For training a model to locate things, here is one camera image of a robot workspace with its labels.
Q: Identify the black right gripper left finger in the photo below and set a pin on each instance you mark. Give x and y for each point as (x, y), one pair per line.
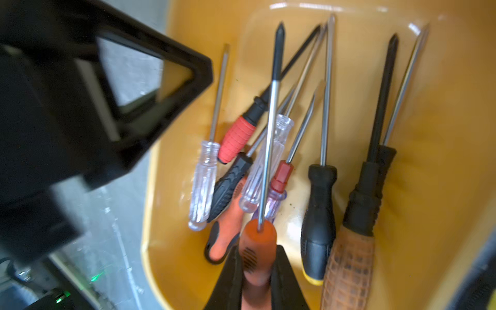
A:
(227, 293)

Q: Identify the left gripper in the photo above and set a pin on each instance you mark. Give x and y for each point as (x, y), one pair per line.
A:
(59, 115)

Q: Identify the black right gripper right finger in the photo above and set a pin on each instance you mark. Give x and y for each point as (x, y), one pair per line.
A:
(285, 290)

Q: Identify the orange black screwdriver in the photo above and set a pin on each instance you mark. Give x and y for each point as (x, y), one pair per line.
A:
(258, 241)

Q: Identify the yellow storage box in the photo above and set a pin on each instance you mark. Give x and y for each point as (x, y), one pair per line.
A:
(438, 207)

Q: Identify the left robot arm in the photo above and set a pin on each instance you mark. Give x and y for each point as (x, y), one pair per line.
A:
(56, 287)

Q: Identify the red grip black screwdriver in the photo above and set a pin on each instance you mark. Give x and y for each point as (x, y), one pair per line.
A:
(243, 128)

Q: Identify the clear handle screwdriver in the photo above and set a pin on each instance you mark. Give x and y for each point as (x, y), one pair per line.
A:
(206, 168)
(256, 189)

